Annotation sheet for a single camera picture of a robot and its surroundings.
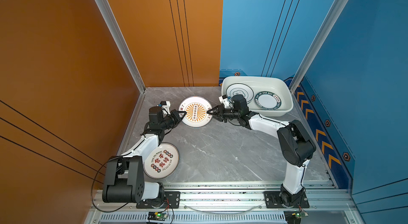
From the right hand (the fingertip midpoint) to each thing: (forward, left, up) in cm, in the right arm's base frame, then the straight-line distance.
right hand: (206, 114), depth 85 cm
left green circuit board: (-43, +22, -18) cm, 52 cm away
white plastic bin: (+36, -51, -12) cm, 64 cm away
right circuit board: (-43, -39, -19) cm, 61 cm away
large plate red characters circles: (-20, +24, -16) cm, 35 cm away
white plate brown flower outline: (+33, -24, -13) cm, 43 cm away
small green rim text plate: (+22, -42, -14) cm, 49 cm away
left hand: (+1, +11, +1) cm, 11 cm away
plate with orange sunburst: (+5, +6, 0) cm, 7 cm away
